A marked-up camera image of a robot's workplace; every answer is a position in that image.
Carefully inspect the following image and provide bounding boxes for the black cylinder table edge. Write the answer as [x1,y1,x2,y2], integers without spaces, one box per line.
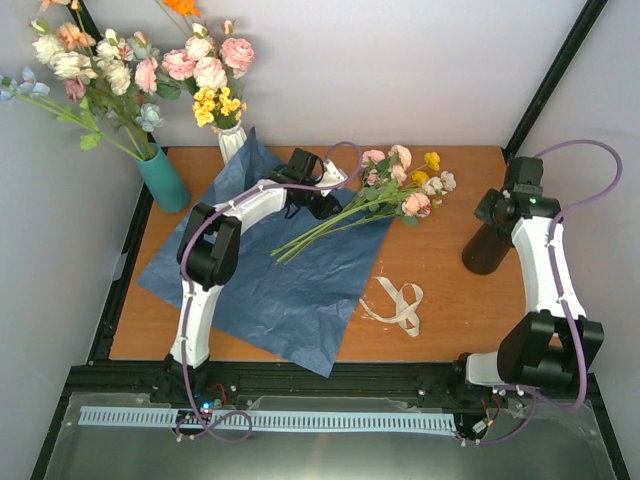
[462,224,512,275]

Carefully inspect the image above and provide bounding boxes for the pink yellow flower bouquet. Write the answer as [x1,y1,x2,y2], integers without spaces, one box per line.
[271,144,457,264]

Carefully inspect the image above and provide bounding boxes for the blue paper bouquet wrapper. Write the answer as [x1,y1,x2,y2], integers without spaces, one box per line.
[136,125,396,378]

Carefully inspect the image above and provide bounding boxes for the cream printed ribbon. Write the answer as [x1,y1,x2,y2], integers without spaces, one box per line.
[359,276,424,338]

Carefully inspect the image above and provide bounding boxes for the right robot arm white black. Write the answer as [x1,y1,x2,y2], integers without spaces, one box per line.
[454,188,604,405]

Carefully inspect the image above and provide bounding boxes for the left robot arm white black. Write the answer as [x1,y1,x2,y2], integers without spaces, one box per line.
[170,161,349,403]

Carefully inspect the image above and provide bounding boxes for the white ribbed vase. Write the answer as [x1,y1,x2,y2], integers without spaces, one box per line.
[217,121,247,164]

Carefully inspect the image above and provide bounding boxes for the teal cylindrical vase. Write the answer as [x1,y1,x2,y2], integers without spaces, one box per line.
[136,143,191,213]

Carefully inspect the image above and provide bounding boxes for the pink yellow flowers white vase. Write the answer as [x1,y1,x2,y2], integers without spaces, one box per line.
[154,0,256,132]

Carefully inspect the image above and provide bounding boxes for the mixed flowers in teal vase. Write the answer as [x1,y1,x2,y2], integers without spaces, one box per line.
[1,1,164,162]

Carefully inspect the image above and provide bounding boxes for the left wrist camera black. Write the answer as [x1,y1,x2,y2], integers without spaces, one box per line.
[283,148,325,185]

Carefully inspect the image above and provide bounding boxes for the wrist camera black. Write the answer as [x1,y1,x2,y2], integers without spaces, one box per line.
[503,157,544,195]
[283,148,325,185]

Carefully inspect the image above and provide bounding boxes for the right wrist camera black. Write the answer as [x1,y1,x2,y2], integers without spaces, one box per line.
[503,157,544,195]

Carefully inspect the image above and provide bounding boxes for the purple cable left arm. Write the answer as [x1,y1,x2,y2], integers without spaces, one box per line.
[174,141,363,445]

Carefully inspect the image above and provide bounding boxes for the black frame post right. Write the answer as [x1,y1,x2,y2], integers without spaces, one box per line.
[502,0,609,161]

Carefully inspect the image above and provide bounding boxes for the black frame post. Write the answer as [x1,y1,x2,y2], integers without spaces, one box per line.
[502,0,609,161]
[67,0,103,42]

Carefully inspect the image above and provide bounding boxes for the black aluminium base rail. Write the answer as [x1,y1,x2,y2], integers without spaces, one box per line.
[64,360,599,406]

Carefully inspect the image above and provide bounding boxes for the black frame post left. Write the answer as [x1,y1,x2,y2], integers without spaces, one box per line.
[67,0,103,42]

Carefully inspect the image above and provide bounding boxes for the light blue slotted cable duct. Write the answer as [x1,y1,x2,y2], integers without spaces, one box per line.
[77,406,456,436]

